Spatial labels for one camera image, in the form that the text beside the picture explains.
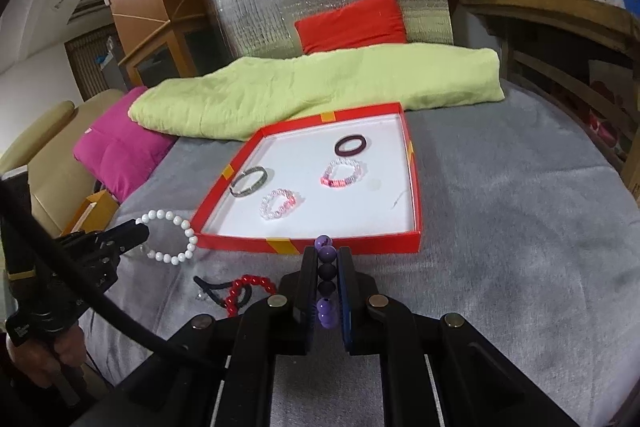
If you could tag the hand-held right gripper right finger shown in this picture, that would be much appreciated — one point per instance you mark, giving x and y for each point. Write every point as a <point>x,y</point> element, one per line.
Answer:
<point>346,302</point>

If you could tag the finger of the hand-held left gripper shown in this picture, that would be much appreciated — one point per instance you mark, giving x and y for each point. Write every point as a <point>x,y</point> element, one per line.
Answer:
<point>131,228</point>
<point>122,248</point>

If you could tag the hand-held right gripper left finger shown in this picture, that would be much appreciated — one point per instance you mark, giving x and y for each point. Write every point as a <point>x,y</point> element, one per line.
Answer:
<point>307,307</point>

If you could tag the red box with white inside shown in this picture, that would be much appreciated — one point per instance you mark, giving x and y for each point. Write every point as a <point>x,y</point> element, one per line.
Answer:
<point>325,217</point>

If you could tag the grey green bangle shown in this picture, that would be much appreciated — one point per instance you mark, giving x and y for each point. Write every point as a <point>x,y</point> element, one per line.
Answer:
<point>240,193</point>

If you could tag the dark red bangle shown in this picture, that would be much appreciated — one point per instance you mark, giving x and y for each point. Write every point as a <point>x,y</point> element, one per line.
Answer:
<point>336,147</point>

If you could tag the person's left hand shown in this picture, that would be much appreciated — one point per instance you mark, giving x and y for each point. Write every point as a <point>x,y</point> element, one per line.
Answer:
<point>45,357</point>

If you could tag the orange cardboard box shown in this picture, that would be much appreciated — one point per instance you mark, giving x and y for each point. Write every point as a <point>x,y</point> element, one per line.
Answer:
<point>100,207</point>

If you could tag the pink cushion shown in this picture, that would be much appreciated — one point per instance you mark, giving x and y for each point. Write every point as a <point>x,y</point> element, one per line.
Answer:
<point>125,142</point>

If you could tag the beige sofa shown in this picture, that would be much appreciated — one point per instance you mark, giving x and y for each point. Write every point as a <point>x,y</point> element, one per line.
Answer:
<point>50,157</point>

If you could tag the grey blanket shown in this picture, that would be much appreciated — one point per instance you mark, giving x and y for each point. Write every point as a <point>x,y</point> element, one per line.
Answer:
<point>500,257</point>

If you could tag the light green folded blanket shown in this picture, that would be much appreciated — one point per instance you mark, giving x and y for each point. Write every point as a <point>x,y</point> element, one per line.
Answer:
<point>310,92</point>

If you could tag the red cushion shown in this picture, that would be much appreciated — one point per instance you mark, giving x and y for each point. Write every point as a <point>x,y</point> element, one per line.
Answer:
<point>350,24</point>

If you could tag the wooden shelf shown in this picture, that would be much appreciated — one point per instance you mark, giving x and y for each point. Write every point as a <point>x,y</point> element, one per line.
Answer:
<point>550,9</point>

